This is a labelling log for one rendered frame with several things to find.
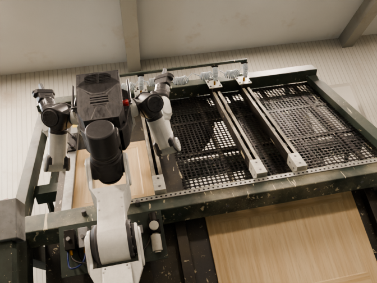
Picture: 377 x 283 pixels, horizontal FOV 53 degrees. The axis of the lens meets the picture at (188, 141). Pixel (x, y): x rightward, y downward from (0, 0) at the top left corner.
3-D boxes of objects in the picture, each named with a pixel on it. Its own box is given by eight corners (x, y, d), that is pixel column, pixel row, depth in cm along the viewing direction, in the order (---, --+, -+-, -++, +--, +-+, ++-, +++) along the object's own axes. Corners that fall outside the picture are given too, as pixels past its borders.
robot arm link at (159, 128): (179, 156, 195) (165, 117, 187) (156, 163, 198) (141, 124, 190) (182, 147, 206) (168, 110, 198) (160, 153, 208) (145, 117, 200)
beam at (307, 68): (39, 117, 280) (36, 105, 275) (41, 110, 288) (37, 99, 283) (315, 80, 310) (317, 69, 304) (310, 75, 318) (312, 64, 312)
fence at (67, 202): (63, 217, 195) (60, 211, 192) (73, 123, 272) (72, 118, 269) (72, 215, 195) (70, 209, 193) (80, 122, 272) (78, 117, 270)
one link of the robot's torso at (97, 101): (140, 107, 156) (132, 62, 182) (56, 119, 152) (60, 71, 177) (146, 156, 177) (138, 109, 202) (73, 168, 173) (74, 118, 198)
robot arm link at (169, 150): (173, 121, 212) (180, 154, 207) (156, 126, 213) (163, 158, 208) (168, 116, 201) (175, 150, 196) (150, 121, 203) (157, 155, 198)
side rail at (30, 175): (16, 233, 195) (9, 218, 188) (42, 124, 284) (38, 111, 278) (28, 231, 195) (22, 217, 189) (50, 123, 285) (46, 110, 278)
